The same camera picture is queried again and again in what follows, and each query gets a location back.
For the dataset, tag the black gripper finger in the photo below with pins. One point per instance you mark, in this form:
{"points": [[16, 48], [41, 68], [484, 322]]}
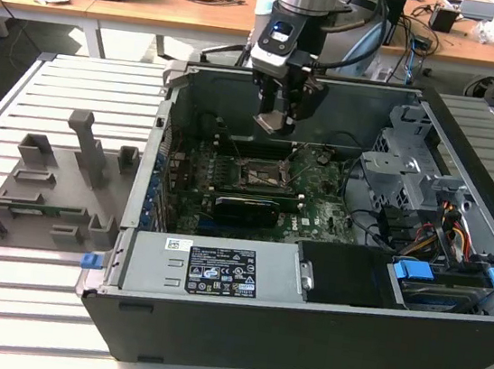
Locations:
{"points": [[308, 97], [268, 94]]}

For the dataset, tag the silver CPU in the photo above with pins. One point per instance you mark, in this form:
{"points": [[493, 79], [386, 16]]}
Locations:
{"points": [[268, 121]]}

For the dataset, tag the CPU socket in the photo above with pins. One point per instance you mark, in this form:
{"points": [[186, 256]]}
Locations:
{"points": [[261, 178]]}

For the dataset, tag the round coin battery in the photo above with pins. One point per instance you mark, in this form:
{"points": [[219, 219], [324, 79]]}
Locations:
{"points": [[322, 159]]}

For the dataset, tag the tall black box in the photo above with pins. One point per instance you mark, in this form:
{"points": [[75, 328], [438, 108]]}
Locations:
{"points": [[393, 22]]}

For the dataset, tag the green motherboard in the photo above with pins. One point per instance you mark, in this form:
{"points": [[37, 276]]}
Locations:
{"points": [[323, 190]]}

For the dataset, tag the black RAM slot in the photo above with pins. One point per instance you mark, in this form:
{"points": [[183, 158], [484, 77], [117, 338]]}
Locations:
{"points": [[288, 208], [288, 199], [251, 189], [288, 203]]}

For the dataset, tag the silver drive cage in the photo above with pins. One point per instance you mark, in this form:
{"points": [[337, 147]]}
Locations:
{"points": [[395, 167]]}

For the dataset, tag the black graphics card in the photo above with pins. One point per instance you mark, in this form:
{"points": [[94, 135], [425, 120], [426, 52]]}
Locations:
{"points": [[247, 218]]}

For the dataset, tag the small black box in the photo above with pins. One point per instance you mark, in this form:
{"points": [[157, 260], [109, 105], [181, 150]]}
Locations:
{"points": [[443, 19]]}

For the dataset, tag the wooden desk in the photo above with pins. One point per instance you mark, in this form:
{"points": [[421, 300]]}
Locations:
{"points": [[129, 5]]}

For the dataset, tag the grey flat device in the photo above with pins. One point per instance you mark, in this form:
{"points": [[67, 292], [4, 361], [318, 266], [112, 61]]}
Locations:
{"points": [[484, 10]]}

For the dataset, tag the hard disk in blue carrier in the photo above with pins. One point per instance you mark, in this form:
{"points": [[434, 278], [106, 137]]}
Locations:
{"points": [[413, 270]]}

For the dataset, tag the silver power supply unit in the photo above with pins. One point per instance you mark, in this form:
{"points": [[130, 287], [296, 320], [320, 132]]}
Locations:
{"points": [[150, 263]]}

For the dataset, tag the grey parts rack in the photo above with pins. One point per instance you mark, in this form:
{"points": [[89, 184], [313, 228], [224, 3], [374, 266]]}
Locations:
{"points": [[63, 199]]}

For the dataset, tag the blue case latch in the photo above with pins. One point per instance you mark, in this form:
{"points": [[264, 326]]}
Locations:
{"points": [[92, 261]]}

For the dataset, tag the black open PC case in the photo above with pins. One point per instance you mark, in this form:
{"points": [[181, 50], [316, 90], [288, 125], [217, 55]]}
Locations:
{"points": [[298, 346]]}

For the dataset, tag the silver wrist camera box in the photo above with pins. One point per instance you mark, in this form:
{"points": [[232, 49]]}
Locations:
{"points": [[268, 60]]}

